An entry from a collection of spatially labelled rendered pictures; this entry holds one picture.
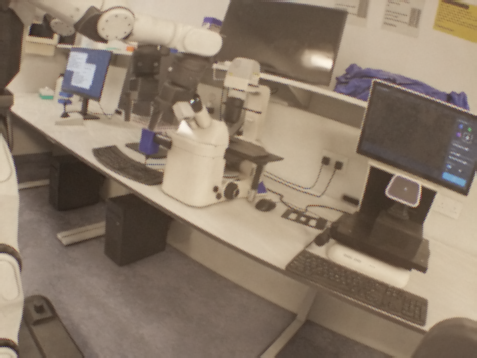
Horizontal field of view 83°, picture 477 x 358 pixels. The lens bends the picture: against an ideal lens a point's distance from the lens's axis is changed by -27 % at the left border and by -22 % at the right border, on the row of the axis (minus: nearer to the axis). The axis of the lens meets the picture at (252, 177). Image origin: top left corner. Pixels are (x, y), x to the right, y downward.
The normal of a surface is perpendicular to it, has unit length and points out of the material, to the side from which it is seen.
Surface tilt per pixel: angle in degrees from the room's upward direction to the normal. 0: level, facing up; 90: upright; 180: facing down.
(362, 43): 90
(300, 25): 86
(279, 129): 90
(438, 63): 90
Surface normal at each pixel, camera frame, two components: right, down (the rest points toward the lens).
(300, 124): -0.50, 0.12
